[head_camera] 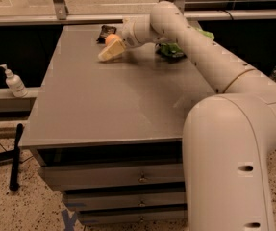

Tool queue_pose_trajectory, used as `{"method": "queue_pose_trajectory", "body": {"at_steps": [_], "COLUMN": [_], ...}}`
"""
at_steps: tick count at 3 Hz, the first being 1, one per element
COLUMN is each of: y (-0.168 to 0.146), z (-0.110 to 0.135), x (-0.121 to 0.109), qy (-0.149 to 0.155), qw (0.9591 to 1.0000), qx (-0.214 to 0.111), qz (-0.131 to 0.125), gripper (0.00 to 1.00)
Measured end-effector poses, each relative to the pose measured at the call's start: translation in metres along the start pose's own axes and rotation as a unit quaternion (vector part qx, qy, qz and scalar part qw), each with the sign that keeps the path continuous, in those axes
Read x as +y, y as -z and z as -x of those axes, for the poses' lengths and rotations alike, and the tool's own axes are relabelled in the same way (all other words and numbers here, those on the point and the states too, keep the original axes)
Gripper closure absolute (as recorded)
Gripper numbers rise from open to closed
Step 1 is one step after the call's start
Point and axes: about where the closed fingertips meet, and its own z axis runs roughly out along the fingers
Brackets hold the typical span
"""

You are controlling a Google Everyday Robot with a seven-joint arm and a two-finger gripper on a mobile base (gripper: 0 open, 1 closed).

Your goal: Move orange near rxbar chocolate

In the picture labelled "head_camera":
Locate green chip bag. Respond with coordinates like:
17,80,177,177
156,28,214,59

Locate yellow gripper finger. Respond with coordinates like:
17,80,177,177
98,39,126,62

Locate dark rxbar chocolate wrapper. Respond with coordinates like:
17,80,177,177
97,25,116,43

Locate metal railing frame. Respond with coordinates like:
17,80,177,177
0,0,276,27

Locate bottom grey drawer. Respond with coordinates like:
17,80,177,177
78,206,187,226

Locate white pump bottle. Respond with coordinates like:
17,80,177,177
0,64,28,98

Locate grey drawer cabinet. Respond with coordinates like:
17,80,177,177
19,25,213,215

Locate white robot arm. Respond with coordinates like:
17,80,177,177
98,1,276,231

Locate top grey drawer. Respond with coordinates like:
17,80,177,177
38,161,184,191

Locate middle grey drawer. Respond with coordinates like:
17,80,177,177
63,188,187,211

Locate grey drawer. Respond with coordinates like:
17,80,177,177
78,206,187,226
38,161,184,191
63,188,187,211

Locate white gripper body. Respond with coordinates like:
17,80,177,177
121,17,141,48

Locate black stand leg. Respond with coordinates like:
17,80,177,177
0,123,23,191

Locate orange fruit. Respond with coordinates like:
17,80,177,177
105,34,120,46

